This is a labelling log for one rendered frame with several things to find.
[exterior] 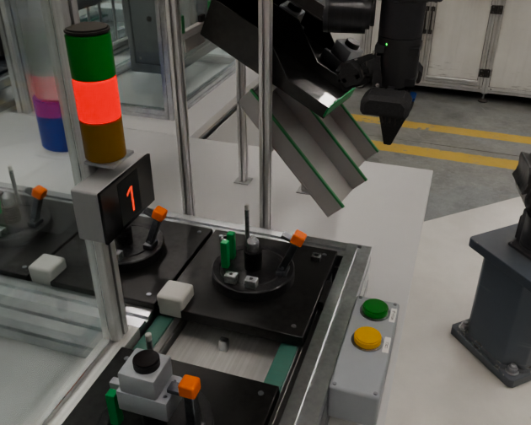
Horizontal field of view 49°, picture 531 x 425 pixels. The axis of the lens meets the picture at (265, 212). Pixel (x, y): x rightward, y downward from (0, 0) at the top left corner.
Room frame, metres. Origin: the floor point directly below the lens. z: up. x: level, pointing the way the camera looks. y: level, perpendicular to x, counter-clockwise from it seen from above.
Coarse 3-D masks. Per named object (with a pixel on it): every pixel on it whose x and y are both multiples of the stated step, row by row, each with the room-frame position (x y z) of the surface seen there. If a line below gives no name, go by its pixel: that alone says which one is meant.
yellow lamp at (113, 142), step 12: (120, 120) 0.65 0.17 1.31; (84, 132) 0.64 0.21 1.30; (96, 132) 0.63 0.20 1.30; (108, 132) 0.63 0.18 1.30; (120, 132) 0.65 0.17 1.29; (84, 144) 0.64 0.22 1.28; (96, 144) 0.63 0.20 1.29; (108, 144) 0.63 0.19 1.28; (120, 144) 0.64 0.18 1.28; (96, 156) 0.63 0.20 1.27; (108, 156) 0.63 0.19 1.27; (120, 156) 0.64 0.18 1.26
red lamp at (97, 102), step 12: (72, 84) 0.64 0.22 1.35; (84, 84) 0.63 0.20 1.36; (96, 84) 0.63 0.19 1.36; (108, 84) 0.64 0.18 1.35; (84, 96) 0.63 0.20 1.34; (96, 96) 0.63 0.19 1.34; (108, 96) 0.64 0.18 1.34; (84, 108) 0.63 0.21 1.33; (96, 108) 0.63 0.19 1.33; (108, 108) 0.64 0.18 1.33; (120, 108) 0.66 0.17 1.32; (84, 120) 0.63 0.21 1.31; (96, 120) 0.63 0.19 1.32; (108, 120) 0.64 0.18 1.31
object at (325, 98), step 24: (216, 0) 1.07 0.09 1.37; (240, 0) 1.17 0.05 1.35; (216, 24) 1.07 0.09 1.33; (240, 24) 1.05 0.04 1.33; (288, 24) 1.14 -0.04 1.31; (240, 48) 1.05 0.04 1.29; (288, 48) 1.14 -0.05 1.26; (288, 72) 1.08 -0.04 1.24; (312, 72) 1.11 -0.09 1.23; (312, 96) 0.98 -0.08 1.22; (336, 96) 1.06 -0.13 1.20
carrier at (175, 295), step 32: (224, 256) 0.79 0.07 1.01; (256, 256) 0.78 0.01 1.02; (192, 288) 0.74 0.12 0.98; (224, 288) 0.74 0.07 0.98; (256, 288) 0.74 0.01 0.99; (288, 288) 0.76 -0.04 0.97; (320, 288) 0.76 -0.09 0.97; (192, 320) 0.70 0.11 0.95; (224, 320) 0.69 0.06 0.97; (256, 320) 0.68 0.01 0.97; (288, 320) 0.68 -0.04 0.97
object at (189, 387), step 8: (184, 376) 0.47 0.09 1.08; (192, 376) 0.47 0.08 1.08; (176, 384) 0.47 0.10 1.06; (184, 384) 0.46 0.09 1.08; (192, 384) 0.46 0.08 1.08; (200, 384) 0.46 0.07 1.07; (168, 392) 0.46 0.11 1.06; (176, 392) 0.46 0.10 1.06; (184, 392) 0.45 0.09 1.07; (192, 392) 0.45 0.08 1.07; (184, 400) 0.46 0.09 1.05; (192, 400) 0.45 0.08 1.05; (192, 408) 0.45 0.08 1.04; (192, 416) 0.45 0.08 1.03; (192, 424) 0.45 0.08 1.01; (200, 424) 0.46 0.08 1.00
